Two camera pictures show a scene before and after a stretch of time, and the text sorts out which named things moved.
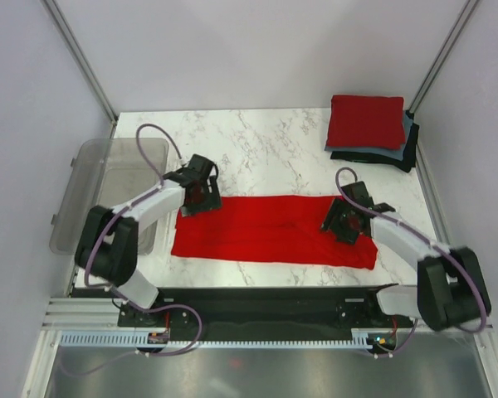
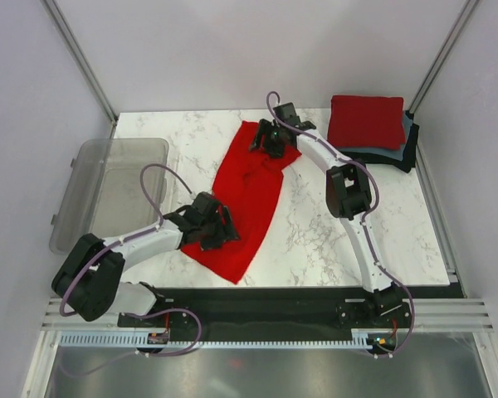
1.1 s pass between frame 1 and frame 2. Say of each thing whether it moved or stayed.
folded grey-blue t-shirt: stayed
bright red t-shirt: moved
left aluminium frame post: stayed
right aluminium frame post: stayed
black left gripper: moved
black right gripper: moved
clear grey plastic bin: stayed
